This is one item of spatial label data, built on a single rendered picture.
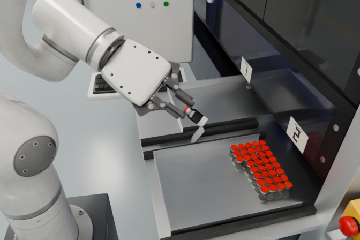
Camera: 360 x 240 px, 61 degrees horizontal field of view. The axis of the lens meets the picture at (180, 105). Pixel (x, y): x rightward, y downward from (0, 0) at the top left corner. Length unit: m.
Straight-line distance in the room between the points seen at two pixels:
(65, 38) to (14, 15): 0.11
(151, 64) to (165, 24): 0.90
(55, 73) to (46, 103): 2.23
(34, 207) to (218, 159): 0.52
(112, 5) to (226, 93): 0.62
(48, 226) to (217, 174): 0.46
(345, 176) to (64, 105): 2.34
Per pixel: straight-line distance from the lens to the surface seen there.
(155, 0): 1.41
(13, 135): 0.51
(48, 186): 0.66
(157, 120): 1.08
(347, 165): 0.74
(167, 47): 1.50
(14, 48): 0.54
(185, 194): 0.86
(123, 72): 0.56
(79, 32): 0.58
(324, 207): 0.85
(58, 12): 0.60
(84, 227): 0.86
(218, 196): 0.86
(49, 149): 0.53
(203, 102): 1.16
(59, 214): 0.73
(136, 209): 1.91
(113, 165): 2.14
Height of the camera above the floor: 1.58
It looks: 38 degrees down
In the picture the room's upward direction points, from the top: straight up
